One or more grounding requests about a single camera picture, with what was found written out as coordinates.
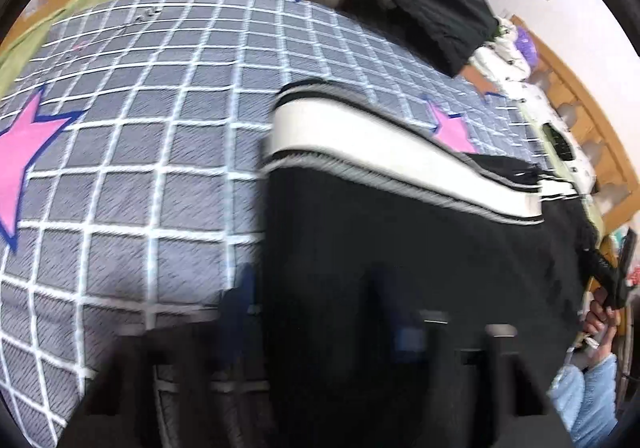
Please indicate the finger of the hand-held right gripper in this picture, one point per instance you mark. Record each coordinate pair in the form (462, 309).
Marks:
(595, 267)

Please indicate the wooden bed frame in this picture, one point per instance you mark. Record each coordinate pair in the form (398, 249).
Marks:
(575, 88)

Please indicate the person's right hand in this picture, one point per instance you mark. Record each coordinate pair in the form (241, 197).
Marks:
(596, 318)

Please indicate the white floral pillow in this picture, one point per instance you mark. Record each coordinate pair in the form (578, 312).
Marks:
(555, 138)

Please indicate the grey checked star blanket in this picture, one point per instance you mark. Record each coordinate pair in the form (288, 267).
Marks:
(150, 153)

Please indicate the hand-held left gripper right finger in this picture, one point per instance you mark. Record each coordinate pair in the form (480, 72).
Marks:
(405, 335)

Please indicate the black pants with white waistband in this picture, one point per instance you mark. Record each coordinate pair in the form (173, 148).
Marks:
(375, 228)

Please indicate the green bed sheet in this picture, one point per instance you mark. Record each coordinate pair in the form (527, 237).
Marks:
(55, 23)

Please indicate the purple plush toy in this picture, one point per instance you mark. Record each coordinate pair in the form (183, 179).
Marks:
(526, 46)

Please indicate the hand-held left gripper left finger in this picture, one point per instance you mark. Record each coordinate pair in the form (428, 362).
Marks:
(235, 303)

